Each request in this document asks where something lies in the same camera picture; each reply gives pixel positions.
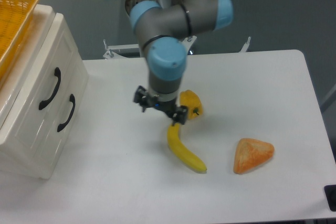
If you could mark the yellow woven basket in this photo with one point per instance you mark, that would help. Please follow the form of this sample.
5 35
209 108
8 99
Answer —
15 19

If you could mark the yellow bell pepper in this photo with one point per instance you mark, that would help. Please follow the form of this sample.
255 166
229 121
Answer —
191 100

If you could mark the white drawer cabinet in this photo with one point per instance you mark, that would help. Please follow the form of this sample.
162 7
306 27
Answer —
14 154

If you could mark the white top drawer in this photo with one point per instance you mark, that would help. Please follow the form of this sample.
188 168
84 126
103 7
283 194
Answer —
29 72

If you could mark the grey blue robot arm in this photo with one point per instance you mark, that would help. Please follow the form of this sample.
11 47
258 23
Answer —
160 31

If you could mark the black object at table edge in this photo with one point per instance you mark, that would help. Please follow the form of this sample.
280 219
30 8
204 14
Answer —
330 193

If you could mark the yellow banana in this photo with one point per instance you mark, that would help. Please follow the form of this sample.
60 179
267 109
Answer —
182 152

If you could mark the black top drawer handle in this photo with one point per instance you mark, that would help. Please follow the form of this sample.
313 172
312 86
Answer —
44 103

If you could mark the white metal table bracket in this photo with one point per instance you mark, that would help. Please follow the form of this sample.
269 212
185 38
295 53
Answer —
246 45

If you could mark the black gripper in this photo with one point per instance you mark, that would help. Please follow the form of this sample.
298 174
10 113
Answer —
164 103

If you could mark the orange triangular bread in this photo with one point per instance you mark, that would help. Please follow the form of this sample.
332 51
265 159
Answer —
250 153

